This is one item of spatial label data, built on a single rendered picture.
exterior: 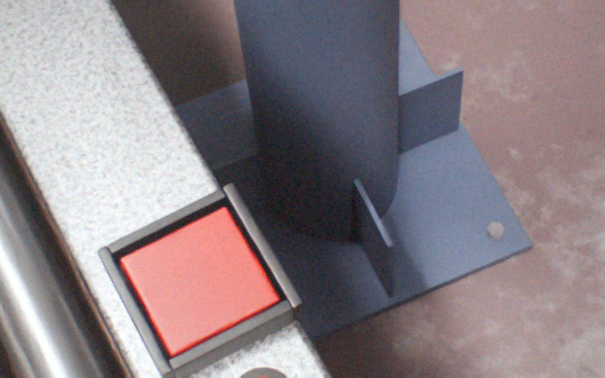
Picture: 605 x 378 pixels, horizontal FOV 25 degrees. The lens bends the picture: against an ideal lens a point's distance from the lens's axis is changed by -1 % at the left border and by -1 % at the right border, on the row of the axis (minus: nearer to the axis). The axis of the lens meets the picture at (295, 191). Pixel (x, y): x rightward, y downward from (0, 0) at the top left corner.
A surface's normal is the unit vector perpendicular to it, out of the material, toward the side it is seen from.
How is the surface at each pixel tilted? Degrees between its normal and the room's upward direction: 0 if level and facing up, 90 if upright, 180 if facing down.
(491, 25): 0
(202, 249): 0
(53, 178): 0
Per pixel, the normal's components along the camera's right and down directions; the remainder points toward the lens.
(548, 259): -0.06, -0.48
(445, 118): 0.40, 0.80
